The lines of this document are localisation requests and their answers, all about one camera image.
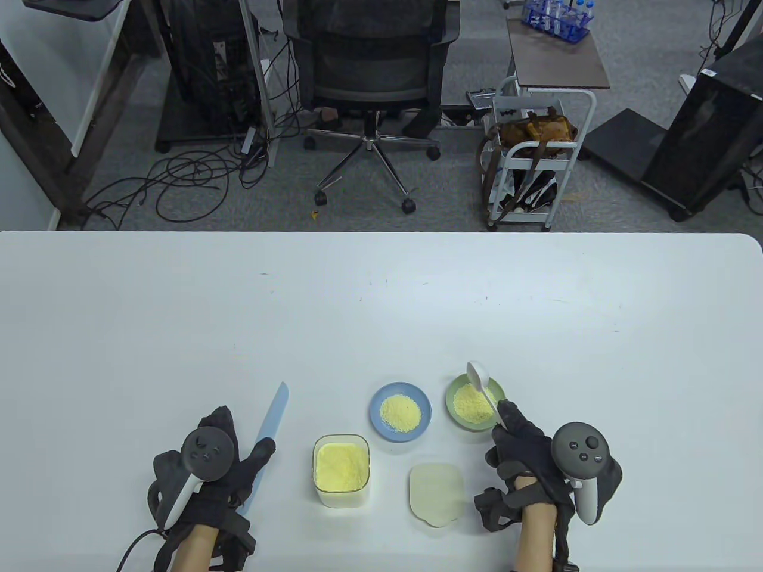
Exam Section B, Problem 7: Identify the black mesh office chair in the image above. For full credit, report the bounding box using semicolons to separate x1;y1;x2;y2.
281;0;463;215

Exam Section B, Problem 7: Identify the green round dish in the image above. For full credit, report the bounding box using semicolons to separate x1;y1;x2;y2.
445;374;508;431

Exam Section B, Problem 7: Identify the grey white handheld controller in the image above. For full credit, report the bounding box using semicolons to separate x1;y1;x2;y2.
156;427;235;530
551;422;612;526

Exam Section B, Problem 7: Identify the white plastic coffee spoon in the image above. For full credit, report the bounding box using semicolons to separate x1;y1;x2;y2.
466;361;508;430

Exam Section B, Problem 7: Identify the yellow chicken bouillon pile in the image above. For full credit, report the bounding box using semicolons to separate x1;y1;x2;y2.
453;384;497;425
380;394;422;431

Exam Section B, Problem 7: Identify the brown leather bag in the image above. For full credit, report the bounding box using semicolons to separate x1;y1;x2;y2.
497;107;579;158

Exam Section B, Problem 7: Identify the white rolling cart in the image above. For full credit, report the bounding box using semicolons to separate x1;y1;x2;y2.
486;76;597;232

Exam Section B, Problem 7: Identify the black floor cable tangle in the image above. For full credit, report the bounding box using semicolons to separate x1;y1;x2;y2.
80;140;272;230

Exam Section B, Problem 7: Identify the blue test tube rack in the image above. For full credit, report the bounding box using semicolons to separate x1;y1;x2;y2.
522;0;595;43

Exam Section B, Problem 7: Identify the person's right forearm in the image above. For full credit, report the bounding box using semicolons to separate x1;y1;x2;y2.
514;503;564;572

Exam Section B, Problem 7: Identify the person's left forearm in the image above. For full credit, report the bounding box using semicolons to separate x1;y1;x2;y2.
172;524;218;572

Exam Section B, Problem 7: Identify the white metal desk leg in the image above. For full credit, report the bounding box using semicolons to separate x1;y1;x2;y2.
238;0;281;169

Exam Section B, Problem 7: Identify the cream jar lid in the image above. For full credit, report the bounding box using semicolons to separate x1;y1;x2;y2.
408;462;466;529

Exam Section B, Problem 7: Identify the light blue plastic knife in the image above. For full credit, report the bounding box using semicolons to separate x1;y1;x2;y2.
237;382;290;518

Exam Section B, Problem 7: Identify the blue round dish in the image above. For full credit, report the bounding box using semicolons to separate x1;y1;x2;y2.
368;382;432;443

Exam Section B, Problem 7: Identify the dark wooden desk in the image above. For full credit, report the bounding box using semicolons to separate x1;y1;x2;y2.
0;0;162;230

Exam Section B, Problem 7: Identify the person's right hand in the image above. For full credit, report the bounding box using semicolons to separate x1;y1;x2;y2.
486;400;624;519

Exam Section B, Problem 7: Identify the black and white bag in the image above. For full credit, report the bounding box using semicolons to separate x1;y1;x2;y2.
498;170;559;214

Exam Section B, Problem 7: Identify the brown side table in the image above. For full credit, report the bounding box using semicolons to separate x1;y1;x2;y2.
507;17;611;90

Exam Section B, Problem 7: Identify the black computer tower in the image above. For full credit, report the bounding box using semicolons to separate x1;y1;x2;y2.
160;0;263;126
641;36;763;216

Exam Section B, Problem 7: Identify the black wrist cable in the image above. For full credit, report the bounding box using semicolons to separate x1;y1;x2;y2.
116;527;170;572

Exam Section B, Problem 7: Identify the glass chicken bouillon jar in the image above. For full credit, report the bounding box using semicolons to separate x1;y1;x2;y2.
312;434;371;509

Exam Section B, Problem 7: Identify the person's left hand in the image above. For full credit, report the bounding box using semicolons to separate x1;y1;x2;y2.
148;406;277;528

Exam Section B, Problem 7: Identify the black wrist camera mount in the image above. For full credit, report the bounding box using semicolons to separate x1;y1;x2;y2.
474;487;525;533

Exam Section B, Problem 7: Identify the black flat floor platform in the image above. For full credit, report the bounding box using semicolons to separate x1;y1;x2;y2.
581;108;695;222

